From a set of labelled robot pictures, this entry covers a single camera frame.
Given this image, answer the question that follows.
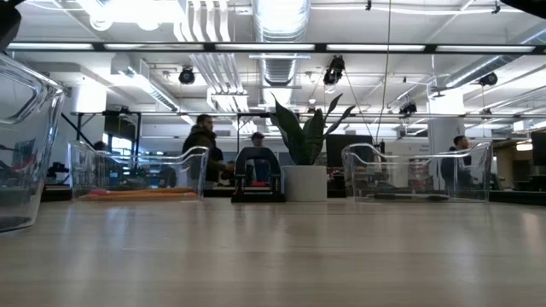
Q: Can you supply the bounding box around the black arch stand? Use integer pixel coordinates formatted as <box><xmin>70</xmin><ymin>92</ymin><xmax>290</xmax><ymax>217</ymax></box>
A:
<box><xmin>231</xmin><ymin>147</ymin><xmax>286</xmax><ymax>204</ymax></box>

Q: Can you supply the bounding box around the green snake plant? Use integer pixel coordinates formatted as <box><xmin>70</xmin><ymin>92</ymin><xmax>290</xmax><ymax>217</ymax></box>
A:
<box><xmin>269</xmin><ymin>93</ymin><xmax>357</xmax><ymax>167</ymax></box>

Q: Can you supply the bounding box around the white plant pot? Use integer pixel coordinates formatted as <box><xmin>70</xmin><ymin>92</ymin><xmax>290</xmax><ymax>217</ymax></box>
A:
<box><xmin>282</xmin><ymin>165</ymin><xmax>328</xmax><ymax>203</ymax></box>

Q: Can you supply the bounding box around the black monitor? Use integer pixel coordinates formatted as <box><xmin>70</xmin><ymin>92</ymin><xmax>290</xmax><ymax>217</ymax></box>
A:
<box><xmin>531</xmin><ymin>130</ymin><xmax>546</xmax><ymax>167</ymax></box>
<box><xmin>326</xmin><ymin>134</ymin><xmax>375</xmax><ymax>168</ymax></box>

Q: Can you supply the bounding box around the clear plastic bin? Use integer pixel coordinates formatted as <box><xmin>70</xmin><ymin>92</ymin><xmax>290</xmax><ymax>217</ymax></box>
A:
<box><xmin>340</xmin><ymin>142</ymin><xmax>494</xmax><ymax>204</ymax></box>
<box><xmin>0</xmin><ymin>53</ymin><xmax>67</xmax><ymax>235</ymax></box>
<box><xmin>67</xmin><ymin>140</ymin><xmax>210</xmax><ymax>202</ymax></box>

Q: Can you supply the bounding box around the black rig crossbar with lights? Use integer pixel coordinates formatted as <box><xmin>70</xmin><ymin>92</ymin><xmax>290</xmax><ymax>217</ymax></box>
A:
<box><xmin>6</xmin><ymin>41</ymin><xmax>546</xmax><ymax>55</ymax></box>

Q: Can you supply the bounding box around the silver ventilation duct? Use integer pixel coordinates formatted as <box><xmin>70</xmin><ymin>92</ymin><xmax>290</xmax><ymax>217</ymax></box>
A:
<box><xmin>253</xmin><ymin>0</ymin><xmax>312</xmax><ymax>86</ymax></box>

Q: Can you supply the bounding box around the black background rig frame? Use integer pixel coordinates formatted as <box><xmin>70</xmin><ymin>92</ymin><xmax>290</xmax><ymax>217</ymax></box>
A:
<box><xmin>70</xmin><ymin>109</ymin><xmax>274</xmax><ymax>188</ymax></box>

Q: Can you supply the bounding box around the thin hanging cable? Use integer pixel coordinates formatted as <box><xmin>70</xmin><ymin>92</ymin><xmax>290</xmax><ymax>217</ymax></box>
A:
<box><xmin>375</xmin><ymin>0</ymin><xmax>392</xmax><ymax>142</ymax></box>

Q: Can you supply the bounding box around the black aluminium table frame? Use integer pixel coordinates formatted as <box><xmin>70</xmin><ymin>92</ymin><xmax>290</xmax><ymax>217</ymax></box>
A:
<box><xmin>40</xmin><ymin>185</ymin><xmax>546</xmax><ymax>206</ymax></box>

